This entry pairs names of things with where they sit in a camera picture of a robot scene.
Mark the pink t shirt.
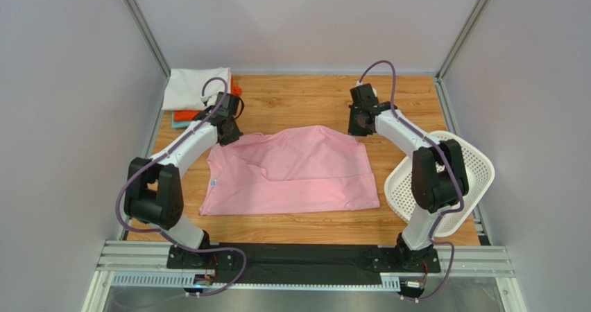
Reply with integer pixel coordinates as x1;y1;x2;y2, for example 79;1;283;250
199;125;380;216

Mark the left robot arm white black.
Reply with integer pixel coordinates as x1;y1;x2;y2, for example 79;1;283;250
123;92;245;268

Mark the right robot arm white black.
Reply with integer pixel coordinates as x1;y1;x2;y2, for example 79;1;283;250
348;83;469;271

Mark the folded orange t shirt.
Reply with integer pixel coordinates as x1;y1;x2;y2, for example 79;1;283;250
172;76;242;122

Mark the folded teal t shirt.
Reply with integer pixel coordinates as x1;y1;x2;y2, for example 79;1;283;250
171;110;194;129

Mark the folded white t shirt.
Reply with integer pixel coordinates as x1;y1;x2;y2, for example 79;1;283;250
162;67;232;111

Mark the white perforated plastic basket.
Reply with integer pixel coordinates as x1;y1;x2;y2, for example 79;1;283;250
384;130;495;238

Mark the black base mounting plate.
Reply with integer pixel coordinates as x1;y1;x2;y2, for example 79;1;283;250
166;243;441;285

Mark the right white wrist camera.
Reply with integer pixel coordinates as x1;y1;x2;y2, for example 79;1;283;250
355;80;377;96

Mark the right aluminium corner post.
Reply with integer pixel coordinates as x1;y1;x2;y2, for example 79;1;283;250
436;0;490;83

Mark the aluminium corner post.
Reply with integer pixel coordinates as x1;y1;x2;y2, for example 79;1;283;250
436;0;490;83
123;0;171;80

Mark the left aluminium corner post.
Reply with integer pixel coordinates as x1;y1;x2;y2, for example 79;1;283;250
123;0;171;80

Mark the aluminium frame rail front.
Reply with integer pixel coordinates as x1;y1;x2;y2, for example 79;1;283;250
83;241;526;311

